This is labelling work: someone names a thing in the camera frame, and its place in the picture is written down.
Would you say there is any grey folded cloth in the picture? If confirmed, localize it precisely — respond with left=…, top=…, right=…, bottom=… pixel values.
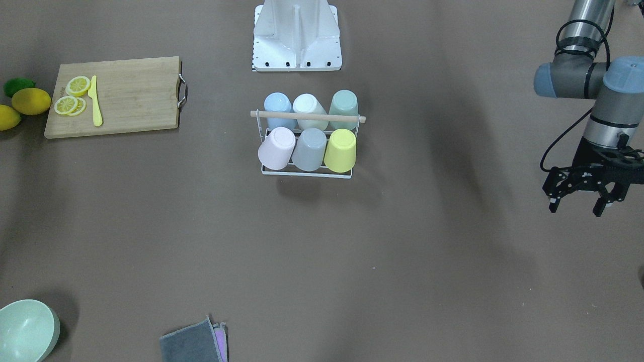
left=159, top=317, right=228, bottom=361

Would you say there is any whole yellow lemon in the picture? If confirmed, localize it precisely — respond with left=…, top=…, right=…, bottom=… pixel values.
left=12, top=87, right=51, bottom=116
left=0, top=105, right=22, bottom=132

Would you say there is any lemon slice lower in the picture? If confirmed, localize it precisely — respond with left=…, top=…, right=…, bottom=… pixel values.
left=65, top=75, right=91, bottom=97

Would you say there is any lemon slice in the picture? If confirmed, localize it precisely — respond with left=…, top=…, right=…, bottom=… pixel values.
left=53, top=96, right=79, bottom=116
left=65, top=75, right=91, bottom=97
left=67, top=97, right=87, bottom=117

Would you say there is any grey plastic cup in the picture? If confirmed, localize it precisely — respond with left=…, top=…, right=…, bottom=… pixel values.
left=292, top=128, right=327, bottom=172

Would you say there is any green bowl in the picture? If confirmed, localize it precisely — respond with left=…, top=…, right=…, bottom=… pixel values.
left=1, top=299, right=60, bottom=361

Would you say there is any white plastic cup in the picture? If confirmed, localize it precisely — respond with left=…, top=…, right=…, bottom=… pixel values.
left=292, top=94, right=329, bottom=131

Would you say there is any yellow plastic cup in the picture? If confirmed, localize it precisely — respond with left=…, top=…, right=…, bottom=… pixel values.
left=324, top=129, right=357, bottom=173

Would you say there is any green lime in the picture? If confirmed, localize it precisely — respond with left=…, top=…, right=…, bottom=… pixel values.
left=3, top=77, right=35, bottom=98

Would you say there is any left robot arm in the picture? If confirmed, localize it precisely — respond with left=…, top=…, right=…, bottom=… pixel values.
left=533, top=1, right=643, bottom=216

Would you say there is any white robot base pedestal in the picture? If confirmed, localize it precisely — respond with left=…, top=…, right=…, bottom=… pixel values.
left=252, top=1, right=343, bottom=72

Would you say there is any blue plastic cup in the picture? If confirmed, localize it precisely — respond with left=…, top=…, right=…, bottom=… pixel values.
left=264, top=92, right=297, bottom=131

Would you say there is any white wire cup rack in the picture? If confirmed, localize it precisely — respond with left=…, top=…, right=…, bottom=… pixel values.
left=255, top=118, right=361, bottom=179

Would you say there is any yellow plastic knife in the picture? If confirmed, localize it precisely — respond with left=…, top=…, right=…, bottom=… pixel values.
left=88, top=75, right=103, bottom=127

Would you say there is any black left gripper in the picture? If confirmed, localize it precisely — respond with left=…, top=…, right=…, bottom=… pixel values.
left=543, top=137, right=643, bottom=217

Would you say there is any green plastic cup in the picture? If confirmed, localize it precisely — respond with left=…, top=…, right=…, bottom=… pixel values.
left=329, top=89, right=359, bottom=131

